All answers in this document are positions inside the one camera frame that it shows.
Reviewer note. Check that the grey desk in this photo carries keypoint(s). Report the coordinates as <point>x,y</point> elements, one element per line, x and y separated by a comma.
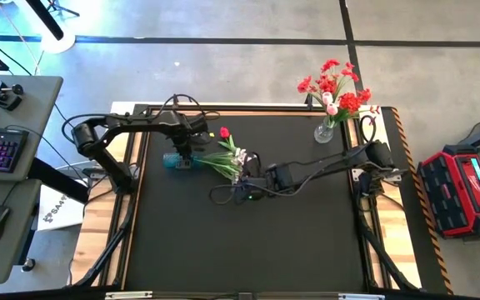
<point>36,104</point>

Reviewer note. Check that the clear glass vase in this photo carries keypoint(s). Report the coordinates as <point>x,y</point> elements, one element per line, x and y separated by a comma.
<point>323,133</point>

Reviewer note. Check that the black frame strut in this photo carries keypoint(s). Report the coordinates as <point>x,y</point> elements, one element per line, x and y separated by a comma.
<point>383,256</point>
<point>111,246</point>

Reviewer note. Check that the black table mat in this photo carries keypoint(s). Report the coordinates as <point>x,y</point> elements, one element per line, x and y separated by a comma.
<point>223,241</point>

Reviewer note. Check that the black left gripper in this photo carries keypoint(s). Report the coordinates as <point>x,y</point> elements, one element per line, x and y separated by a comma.
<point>183,133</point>

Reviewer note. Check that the pink tulip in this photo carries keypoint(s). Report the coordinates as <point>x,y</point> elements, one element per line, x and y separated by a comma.
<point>327,98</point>
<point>332,109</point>

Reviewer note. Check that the table edge clamp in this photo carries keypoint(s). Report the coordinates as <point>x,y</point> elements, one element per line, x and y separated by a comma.
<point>308,102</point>
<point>175,100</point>

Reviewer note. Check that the blue textured vase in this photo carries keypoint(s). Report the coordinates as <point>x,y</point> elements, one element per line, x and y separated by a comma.
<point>169,161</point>

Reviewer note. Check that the black desk caster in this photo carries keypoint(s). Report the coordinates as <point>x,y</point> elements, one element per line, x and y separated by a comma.
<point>28,265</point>

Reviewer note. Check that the black tripod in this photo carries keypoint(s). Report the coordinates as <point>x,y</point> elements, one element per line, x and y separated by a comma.
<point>63,7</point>

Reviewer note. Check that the yellow black hazard tape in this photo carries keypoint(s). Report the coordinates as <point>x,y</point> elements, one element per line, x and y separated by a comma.
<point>443,271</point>

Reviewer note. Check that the red tulip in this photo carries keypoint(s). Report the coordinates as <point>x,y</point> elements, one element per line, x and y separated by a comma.
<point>224,132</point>

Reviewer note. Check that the silver metal bracket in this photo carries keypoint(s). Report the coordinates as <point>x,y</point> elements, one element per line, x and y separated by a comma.
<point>361,296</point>
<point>128,295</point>

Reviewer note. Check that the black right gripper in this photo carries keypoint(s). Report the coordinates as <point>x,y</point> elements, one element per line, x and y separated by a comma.
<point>261,182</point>

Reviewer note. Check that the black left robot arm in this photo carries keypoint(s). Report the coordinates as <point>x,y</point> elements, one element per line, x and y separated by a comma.
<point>111,166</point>

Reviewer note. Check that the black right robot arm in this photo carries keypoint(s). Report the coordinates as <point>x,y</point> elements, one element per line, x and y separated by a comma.
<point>327,164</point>

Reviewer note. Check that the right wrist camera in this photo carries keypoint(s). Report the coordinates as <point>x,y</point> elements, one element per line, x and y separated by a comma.
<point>250,196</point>

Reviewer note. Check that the black desk support bar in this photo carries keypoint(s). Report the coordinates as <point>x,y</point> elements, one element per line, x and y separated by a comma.
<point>56,179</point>

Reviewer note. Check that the red black power station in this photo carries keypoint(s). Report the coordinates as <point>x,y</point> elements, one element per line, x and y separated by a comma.
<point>465,191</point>

